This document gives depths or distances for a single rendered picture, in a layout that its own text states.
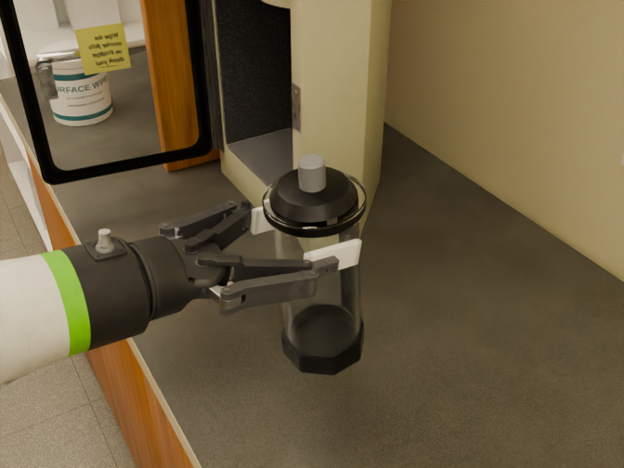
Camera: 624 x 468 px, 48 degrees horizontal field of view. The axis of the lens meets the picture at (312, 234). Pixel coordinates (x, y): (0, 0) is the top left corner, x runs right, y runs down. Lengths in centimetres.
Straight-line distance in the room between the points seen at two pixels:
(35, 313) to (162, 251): 12
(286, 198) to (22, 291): 26
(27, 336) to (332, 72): 58
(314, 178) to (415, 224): 55
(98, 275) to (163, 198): 71
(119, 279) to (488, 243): 74
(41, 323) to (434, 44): 102
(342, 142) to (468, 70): 38
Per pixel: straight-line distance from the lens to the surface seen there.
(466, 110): 138
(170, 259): 63
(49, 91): 121
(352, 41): 99
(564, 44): 119
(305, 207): 68
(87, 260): 61
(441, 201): 129
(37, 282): 59
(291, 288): 65
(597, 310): 111
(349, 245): 71
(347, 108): 103
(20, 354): 59
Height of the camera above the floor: 163
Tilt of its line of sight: 36 degrees down
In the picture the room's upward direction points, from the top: straight up
